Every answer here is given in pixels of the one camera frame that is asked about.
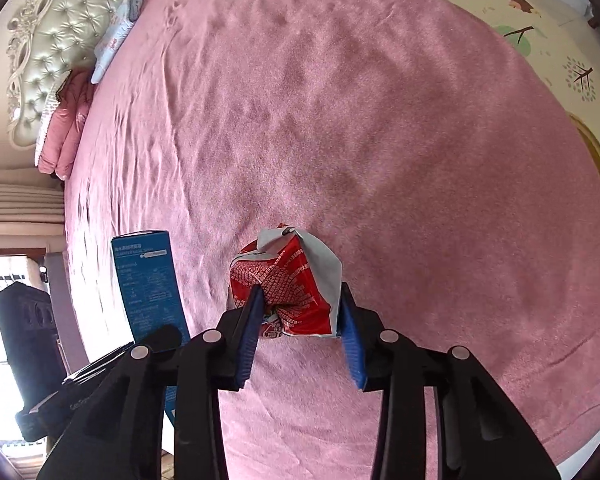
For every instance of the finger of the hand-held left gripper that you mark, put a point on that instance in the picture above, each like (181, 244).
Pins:
(162, 338)
(102, 366)

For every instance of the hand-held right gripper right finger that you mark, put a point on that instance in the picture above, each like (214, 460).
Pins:
(352, 350)

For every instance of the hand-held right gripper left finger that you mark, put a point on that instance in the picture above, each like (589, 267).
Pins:
(247, 345)

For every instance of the blue cardboard box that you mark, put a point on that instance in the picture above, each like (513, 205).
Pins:
(147, 280)

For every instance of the red snack packet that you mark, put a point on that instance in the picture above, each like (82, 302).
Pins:
(285, 280)

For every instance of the yellow round waste bin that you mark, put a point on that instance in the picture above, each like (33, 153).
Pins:
(597, 155)

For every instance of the beige curtain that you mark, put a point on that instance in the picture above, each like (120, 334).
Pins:
(15, 210)

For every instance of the bed with pink sheet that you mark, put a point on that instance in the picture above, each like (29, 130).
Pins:
(330, 135)

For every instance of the pink folded quilt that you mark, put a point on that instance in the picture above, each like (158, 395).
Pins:
(72, 125)

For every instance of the white patterned pillow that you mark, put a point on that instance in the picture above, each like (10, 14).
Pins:
(47, 117)

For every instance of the light blue pillow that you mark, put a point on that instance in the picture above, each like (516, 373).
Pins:
(115, 40)

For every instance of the green tufted white headboard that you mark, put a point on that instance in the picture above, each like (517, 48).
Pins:
(65, 25)

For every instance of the cream tree print play mat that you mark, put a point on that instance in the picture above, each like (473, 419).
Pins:
(540, 25)

